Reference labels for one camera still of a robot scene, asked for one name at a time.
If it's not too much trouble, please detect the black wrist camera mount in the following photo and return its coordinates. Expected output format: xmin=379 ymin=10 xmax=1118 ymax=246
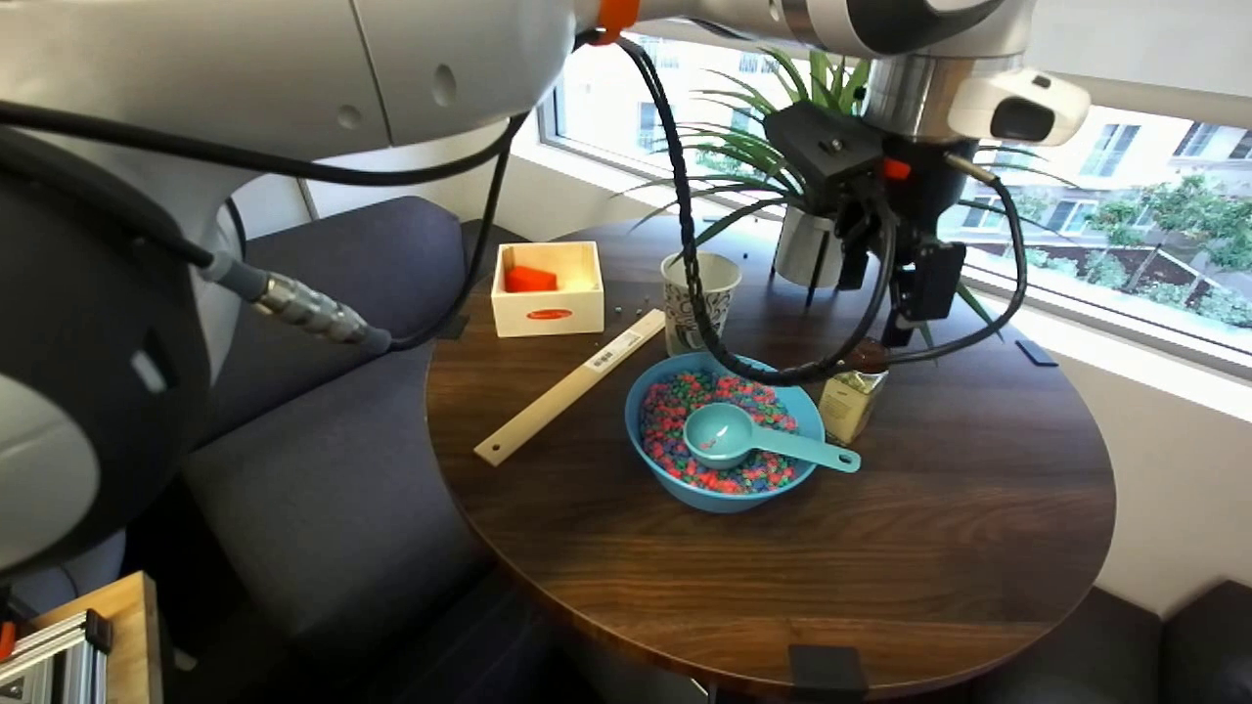
xmin=761 ymin=97 xmax=892 ymax=199

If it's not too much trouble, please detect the window with white frame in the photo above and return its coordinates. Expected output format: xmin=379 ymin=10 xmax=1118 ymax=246
xmin=527 ymin=23 xmax=1252 ymax=383

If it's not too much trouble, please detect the blue bowl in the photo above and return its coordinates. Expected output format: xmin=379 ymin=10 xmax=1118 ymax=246
xmin=621 ymin=349 xmax=829 ymax=517

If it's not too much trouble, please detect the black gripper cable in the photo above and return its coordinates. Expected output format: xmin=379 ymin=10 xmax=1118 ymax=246
xmin=573 ymin=23 xmax=1033 ymax=388

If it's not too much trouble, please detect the wooden board edge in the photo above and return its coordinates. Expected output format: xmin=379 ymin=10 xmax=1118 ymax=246
xmin=33 ymin=567 xmax=170 ymax=704

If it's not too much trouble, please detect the green spiky plant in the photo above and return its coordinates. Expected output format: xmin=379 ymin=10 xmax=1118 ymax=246
xmin=650 ymin=48 xmax=1048 ymax=354

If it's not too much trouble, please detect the black cable with metal connector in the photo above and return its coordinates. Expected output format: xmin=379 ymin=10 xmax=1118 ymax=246
xmin=0 ymin=94 xmax=531 ymax=360

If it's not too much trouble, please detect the black tape patch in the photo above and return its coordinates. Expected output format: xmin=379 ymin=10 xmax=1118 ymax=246
xmin=786 ymin=641 xmax=874 ymax=697

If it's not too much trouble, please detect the orange block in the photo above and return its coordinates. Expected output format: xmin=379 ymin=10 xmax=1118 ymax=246
xmin=500 ymin=260 xmax=563 ymax=296

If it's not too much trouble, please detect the colourful cereal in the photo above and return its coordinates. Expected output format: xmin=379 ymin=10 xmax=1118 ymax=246
xmin=638 ymin=369 xmax=806 ymax=499

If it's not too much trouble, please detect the dark upholstered bench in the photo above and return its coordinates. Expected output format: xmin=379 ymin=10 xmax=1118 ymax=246
xmin=1160 ymin=580 xmax=1252 ymax=704

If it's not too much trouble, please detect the grey upholstered seat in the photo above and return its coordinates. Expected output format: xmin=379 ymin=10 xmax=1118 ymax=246
xmin=170 ymin=193 xmax=551 ymax=704

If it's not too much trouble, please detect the light wooden ruler stick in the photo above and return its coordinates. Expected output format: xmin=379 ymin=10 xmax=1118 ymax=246
xmin=471 ymin=306 xmax=669 ymax=470

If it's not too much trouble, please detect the teal measuring scoop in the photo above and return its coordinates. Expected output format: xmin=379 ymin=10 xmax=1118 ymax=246
xmin=676 ymin=400 xmax=866 ymax=477

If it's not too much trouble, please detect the aluminium rail frame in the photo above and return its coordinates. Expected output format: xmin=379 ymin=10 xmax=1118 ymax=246
xmin=0 ymin=605 xmax=114 ymax=704

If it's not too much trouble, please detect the light wooden box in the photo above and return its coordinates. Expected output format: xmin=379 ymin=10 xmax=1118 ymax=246
xmin=489 ymin=240 xmax=612 ymax=344

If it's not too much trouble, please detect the white plant pot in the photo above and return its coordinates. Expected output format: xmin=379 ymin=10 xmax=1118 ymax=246
xmin=771 ymin=204 xmax=866 ymax=301

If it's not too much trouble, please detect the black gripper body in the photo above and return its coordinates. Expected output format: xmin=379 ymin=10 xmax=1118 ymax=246
xmin=838 ymin=130 xmax=975 ymax=250

